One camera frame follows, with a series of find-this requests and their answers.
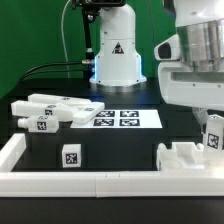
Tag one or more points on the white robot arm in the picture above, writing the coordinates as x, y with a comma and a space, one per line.
189, 51

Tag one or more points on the white chair seat block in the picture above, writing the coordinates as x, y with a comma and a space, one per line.
187, 156

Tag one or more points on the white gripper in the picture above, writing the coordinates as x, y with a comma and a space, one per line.
202, 90

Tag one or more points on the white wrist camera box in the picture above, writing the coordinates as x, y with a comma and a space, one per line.
168, 50

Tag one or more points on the white U-shaped boundary frame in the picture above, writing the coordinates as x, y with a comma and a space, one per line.
101, 184

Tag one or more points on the white marker sheet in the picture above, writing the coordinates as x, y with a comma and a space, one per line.
123, 119

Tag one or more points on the white long chair bar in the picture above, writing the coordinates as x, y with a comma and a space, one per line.
27, 109

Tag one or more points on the white rear chair bar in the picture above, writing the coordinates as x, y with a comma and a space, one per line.
53, 99

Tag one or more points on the white tagged cube nut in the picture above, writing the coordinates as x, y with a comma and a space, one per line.
71, 155

